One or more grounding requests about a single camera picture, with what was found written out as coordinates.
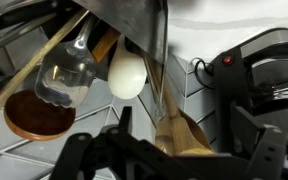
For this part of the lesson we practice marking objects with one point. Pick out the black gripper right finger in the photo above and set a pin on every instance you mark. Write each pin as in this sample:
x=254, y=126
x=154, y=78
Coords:
x=267, y=150

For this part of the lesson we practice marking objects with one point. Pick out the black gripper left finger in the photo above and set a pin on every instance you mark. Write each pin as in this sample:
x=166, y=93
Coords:
x=84, y=153

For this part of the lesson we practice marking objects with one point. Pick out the metal clamp tongs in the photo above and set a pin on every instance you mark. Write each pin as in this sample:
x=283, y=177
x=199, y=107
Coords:
x=160, y=83

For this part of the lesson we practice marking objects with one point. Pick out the metallic utensil storage bucket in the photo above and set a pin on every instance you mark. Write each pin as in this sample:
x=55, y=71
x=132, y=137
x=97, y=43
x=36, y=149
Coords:
x=130, y=20

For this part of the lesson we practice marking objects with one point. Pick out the dark brown wooden spoon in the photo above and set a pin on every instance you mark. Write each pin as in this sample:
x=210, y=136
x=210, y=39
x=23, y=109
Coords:
x=37, y=116

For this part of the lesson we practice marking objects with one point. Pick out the large light wooden ladle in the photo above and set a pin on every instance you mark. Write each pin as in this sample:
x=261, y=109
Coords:
x=187, y=133

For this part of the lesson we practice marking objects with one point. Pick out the small light wooden spoon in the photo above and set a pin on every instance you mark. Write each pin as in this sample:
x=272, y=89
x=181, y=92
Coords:
x=164, y=133

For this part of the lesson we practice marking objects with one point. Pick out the black steel coffee maker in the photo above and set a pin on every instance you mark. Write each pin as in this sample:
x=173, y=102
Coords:
x=270, y=66

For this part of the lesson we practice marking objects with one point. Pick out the white plastic spoon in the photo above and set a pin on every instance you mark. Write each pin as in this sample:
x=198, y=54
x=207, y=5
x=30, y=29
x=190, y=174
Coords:
x=127, y=76

